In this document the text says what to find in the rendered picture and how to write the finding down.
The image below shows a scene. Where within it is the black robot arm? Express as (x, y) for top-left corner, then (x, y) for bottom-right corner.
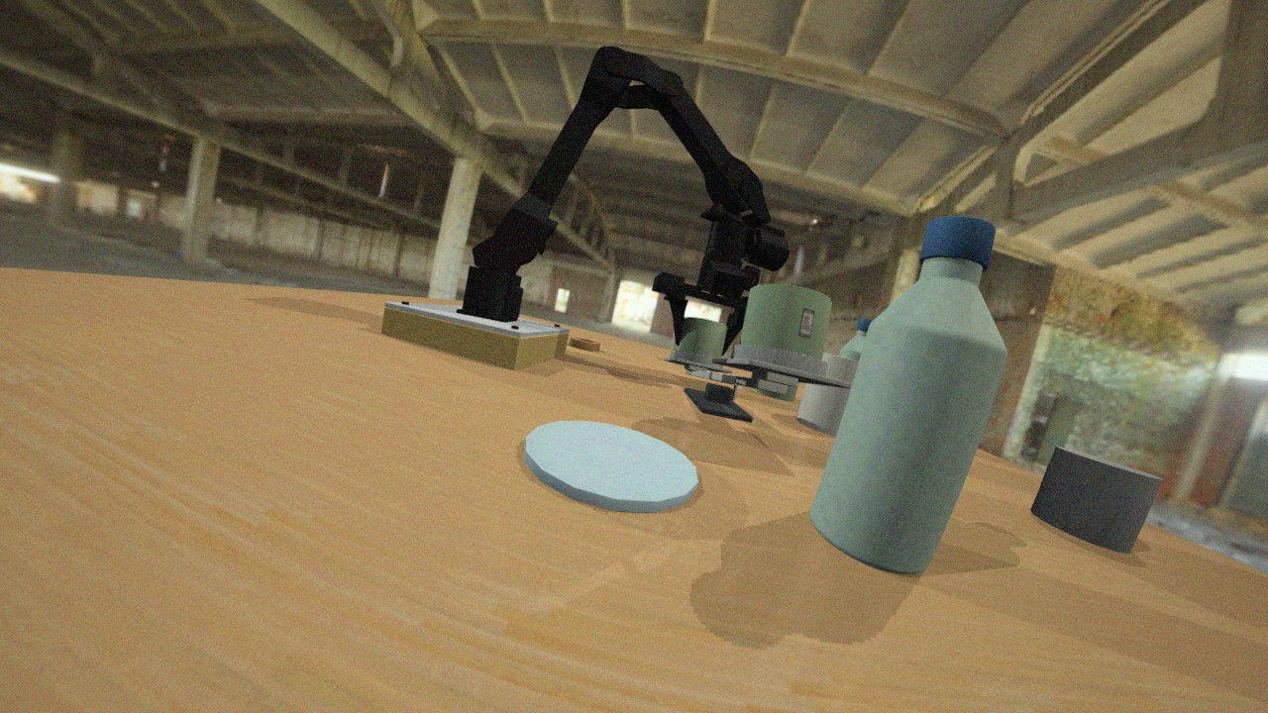
(456, 46), (790, 324)

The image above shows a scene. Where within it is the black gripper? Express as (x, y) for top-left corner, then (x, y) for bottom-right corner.
(652, 247), (749, 357)

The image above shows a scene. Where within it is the brown ring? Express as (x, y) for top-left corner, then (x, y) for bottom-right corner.
(569, 337), (600, 351)

